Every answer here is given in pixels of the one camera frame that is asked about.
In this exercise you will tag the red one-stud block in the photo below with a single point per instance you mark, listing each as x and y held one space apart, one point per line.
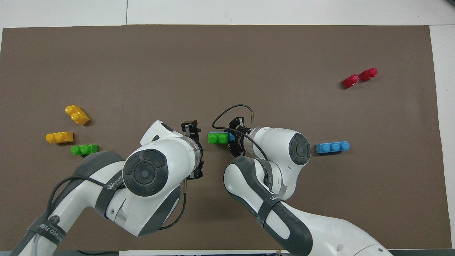
368 74
351 81

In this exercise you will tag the brown table mat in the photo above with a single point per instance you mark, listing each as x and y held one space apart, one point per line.
227 71

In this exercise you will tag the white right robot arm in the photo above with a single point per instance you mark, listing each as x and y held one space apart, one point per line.
284 149

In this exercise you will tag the blue three-stud block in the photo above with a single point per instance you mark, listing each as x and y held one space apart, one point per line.
332 147
231 138

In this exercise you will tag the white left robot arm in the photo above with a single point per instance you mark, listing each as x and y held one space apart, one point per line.
145 174

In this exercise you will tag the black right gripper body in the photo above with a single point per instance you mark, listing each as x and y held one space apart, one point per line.
241 140

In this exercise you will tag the yellow two-stud block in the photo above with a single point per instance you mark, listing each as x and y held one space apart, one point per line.
59 137
78 115

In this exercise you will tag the green two-stud block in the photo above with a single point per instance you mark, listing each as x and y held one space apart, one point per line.
84 149
217 138

